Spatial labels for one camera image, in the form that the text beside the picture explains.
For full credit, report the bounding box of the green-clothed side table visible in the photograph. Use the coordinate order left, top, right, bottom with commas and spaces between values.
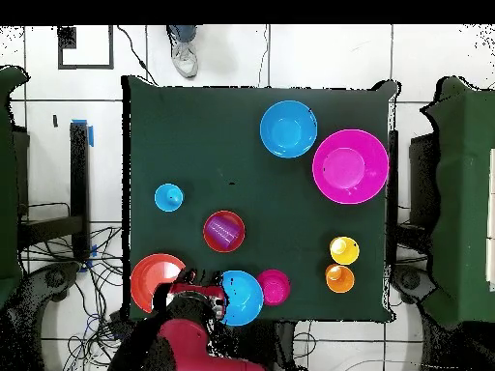
420, 75, 495, 329
0, 65, 32, 308

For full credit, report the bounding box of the purple plastic cup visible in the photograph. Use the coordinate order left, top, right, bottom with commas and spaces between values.
205, 214, 242, 248

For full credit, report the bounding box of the black square floor frame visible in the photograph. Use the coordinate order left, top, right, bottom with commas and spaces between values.
56, 24, 116, 71

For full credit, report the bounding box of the small magenta plastic bowl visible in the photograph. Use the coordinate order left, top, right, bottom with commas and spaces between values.
256, 269, 292, 307

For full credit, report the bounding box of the person's leg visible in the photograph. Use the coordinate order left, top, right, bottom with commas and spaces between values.
165, 24, 199, 79

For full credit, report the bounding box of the blue plastic bowl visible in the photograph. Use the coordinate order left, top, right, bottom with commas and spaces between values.
218, 269, 265, 328
259, 100, 319, 159

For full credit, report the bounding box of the blue tape strip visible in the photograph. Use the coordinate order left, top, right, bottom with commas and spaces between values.
71, 118, 95, 149

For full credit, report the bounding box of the orange plastic cup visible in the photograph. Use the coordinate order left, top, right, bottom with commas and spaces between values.
324, 263, 356, 295

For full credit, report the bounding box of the dark green table cloth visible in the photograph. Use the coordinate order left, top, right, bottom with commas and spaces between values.
121, 74, 401, 324

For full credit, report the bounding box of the large orange-red plastic bowl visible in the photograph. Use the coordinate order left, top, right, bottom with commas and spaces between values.
130, 252, 188, 315

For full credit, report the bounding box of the grey stand base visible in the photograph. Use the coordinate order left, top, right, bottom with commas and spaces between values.
3, 260, 83, 371
390, 264, 438, 306

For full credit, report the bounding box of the black floor cable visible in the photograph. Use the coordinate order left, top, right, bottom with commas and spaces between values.
116, 24, 159, 87

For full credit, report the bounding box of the large pink plastic bowl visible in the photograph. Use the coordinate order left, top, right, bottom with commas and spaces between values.
311, 128, 391, 206

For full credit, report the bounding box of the blue plastic cup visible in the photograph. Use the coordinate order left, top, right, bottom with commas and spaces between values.
153, 182, 186, 214

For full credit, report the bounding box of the yellow plastic cup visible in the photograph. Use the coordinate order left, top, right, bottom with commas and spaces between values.
329, 236, 361, 267

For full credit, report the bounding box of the small red plastic bowl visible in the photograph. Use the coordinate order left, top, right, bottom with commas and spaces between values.
202, 209, 248, 254

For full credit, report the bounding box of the tangle of black cables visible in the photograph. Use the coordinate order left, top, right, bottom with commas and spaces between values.
18, 200, 129, 371

